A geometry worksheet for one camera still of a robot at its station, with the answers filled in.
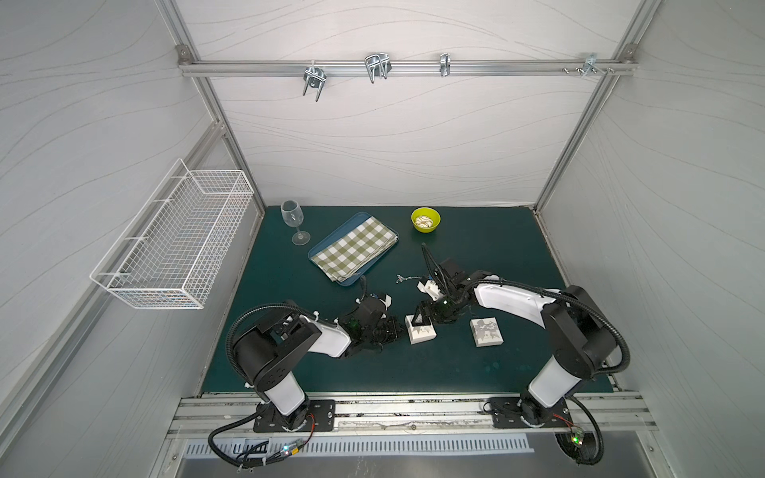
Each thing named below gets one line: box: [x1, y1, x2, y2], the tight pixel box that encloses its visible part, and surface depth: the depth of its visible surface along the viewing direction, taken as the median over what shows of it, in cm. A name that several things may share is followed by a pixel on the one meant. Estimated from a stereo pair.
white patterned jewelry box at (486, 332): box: [470, 316, 505, 348], surface depth 87 cm
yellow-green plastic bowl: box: [410, 207, 442, 234], surface depth 116 cm
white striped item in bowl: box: [415, 215, 434, 229], surface depth 114 cm
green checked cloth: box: [310, 217, 398, 283], surface depth 109 cm
